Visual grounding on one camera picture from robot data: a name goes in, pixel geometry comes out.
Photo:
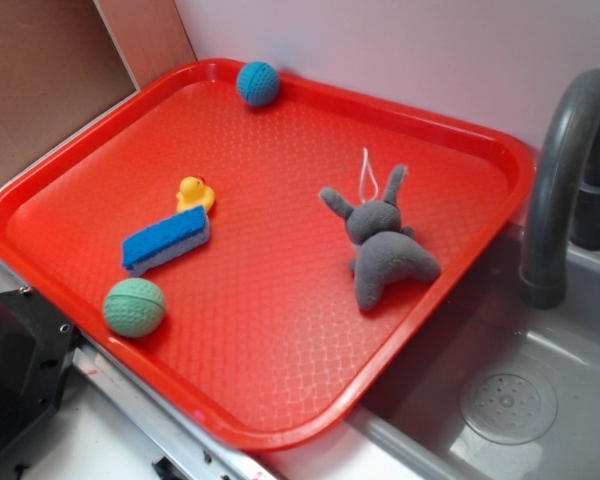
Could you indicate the gray plush bunny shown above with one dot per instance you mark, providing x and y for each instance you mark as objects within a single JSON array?
[{"x": 386, "y": 250}]

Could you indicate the red plastic tray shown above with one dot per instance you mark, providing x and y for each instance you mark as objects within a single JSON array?
[{"x": 263, "y": 344}]

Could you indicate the yellow rubber duck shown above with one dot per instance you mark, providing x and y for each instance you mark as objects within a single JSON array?
[{"x": 194, "y": 192}]

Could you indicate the blue sponge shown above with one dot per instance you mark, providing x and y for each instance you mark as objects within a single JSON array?
[{"x": 165, "y": 241}]

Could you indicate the blue dimpled ball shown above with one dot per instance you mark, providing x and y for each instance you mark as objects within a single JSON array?
[{"x": 258, "y": 84}]

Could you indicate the green dimpled ball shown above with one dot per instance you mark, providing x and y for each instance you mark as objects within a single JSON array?
[{"x": 134, "y": 308}]

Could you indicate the gray toy sink basin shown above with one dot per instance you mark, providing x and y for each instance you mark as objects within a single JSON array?
[{"x": 490, "y": 388}]

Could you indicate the gray toy faucet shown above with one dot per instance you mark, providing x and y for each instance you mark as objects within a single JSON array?
[{"x": 564, "y": 206}]

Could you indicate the brown cardboard panel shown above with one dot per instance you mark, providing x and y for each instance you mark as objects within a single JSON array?
[{"x": 65, "y": 63}]

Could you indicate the black metal bracket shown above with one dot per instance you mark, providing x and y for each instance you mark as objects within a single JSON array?
[{"x": 35, "y": 348}]

